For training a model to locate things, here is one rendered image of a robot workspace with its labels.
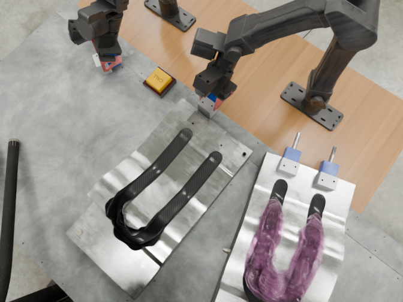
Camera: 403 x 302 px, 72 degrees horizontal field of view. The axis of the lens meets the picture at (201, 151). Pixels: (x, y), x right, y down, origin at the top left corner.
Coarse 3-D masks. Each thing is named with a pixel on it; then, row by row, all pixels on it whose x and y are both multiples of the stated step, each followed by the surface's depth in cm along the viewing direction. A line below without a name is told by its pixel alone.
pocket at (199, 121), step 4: (196, 112) 82; (192, 116) 83; (196, 116) 84; (200, 116) 83; (188, 120) 82; (192, 120) 83; (196, 120) 83; (200, 120) 83; (204, 120) 83; (208, 120) 82; (192, 124) 83; (196, 124) 83; (200, 124) 83; (204, 124) 83; (200, 128) 83
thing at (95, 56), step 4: (128, 52) 94; (132, 52) 94; (92, 56) 91; (96, 56) 91; (124, 56) 94; (96, 60) 91; (96, 64) 90; (100, 64) 90; (104, 64) 90; (108, 64) 92; (120, 64) 94; (100, 68) 91; (100, 72) 93; (104, 72) 94; (108, 72) 95
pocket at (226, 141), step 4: (224, 132) 79; (224, 136) 82; (228, 136) 80; (220, 140) 82; (224, 140) 81; (228, 140) 81; (232, 140) 80; (220, 144) 81; (224, 144) 81; (228, 144) 81; (232, 144) 81; (236, 144) 81; (224, 148) 81; (228, 148) 81; (232, 148) 81; (228, 152) 80
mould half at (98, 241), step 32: (160, 128) 81; (192, 128) 80; (128, 160) 77; (192, 160) 78; (224, 160) 77; (96, 192) 72; (160, 192) 74; (96, 224) 77; (128, 224) 69; (192, 224) 71; (96, 256) 75; (128, 256) 74; (160, 256) 67; (128, 288) 72
